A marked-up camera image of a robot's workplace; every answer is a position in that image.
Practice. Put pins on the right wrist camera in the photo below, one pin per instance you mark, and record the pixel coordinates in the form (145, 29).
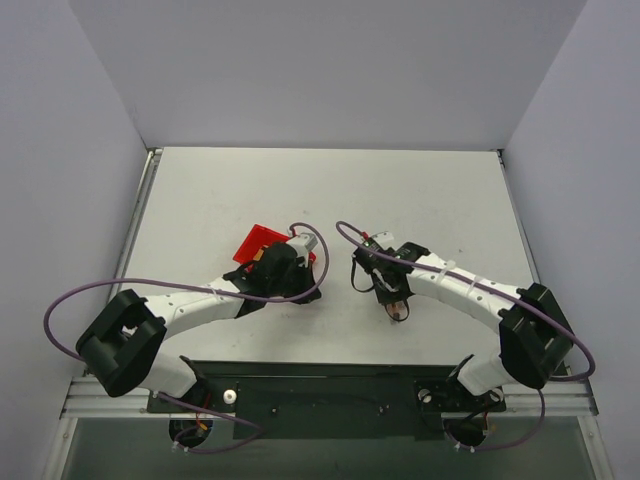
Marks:
(385, 239)

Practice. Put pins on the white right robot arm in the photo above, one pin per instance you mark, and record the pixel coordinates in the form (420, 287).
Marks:
(533, 334)

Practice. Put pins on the aluminium frame rail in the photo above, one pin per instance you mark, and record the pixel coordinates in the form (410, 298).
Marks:
(562, 399)

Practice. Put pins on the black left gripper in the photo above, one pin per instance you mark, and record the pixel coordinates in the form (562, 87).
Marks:
(304, 288)

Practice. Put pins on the red plastic bin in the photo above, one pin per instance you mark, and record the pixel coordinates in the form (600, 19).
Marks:
(252, 245)

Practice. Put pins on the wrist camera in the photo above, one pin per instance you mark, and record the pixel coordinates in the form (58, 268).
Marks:
(303, 244)
(385, 239)

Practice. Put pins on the tan leather card holder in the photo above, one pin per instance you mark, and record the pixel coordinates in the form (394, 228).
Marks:
(398, 311)

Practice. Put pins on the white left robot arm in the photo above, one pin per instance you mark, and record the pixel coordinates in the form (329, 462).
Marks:
(122, 346)

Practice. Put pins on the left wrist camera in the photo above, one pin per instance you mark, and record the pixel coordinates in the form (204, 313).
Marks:
(303, 244)

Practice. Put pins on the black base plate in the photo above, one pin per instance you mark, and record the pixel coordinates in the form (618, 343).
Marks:
(312, 401)

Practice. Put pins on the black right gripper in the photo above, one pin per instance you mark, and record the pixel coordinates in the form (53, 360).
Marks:
(388, 288)

